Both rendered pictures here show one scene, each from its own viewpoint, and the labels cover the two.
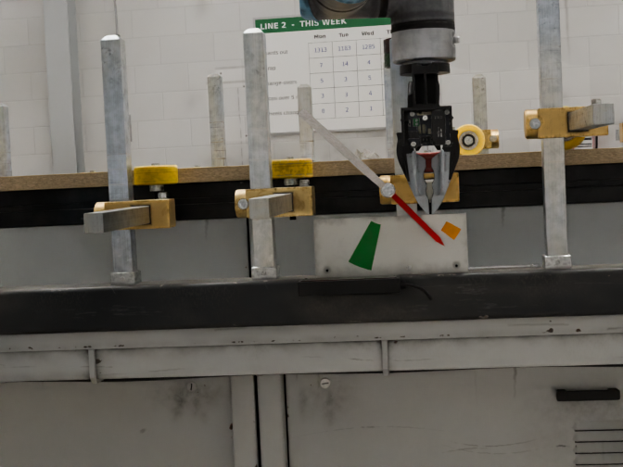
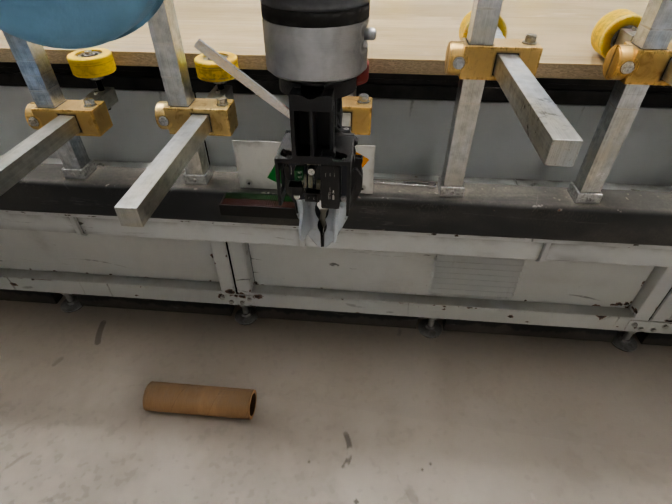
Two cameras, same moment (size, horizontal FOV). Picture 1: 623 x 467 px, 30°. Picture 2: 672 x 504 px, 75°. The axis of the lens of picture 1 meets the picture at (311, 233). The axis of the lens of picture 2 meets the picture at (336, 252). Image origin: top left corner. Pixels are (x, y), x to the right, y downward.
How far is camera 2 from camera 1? 1.30 m
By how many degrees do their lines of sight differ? 37
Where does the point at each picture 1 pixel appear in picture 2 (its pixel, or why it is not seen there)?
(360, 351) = (282, 233)
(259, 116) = (162, 29)
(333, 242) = (252, 161)
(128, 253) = (71, 153)
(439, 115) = (332, 172)
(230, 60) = not seen: outside the picture
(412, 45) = (290, 58)
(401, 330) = not seen: hidden behind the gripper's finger
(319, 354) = (251, 232)
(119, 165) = (32, 72)
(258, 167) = (171, 85)
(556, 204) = (462, 143)
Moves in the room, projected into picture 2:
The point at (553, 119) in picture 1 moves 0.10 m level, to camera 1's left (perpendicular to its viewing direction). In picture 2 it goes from (480, 60) to (414, 60)
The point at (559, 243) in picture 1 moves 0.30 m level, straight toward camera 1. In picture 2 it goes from (456, 176) to (459, 290)
